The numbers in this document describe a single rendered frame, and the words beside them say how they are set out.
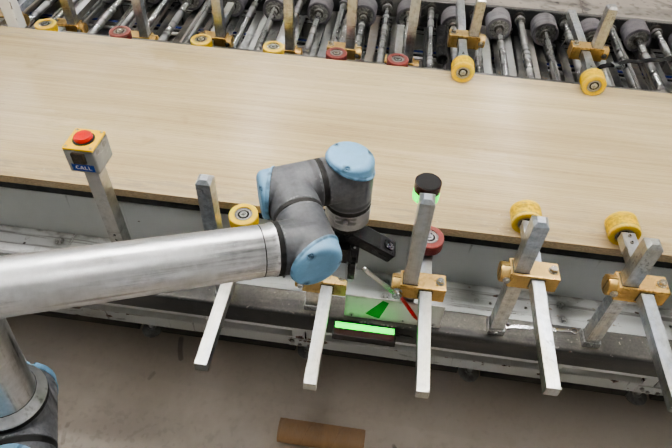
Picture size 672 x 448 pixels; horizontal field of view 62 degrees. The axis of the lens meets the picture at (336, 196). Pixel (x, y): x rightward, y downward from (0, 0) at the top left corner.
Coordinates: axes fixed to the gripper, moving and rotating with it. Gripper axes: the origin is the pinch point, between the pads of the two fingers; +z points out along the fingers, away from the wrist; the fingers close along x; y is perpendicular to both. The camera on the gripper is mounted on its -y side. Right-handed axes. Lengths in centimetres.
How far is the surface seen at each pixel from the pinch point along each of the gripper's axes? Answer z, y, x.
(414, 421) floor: 99, -26, -13
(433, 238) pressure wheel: 8.9, -19.4, -22.5
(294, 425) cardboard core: 91, 16, -2
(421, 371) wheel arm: 13.1, -17.8, 13.6
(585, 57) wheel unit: 3, -72, -113
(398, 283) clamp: 12.7, -11.3, -9.4
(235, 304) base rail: 29.1, 31.9, -7.5
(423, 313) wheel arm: 13.2, -17.9, -1.8
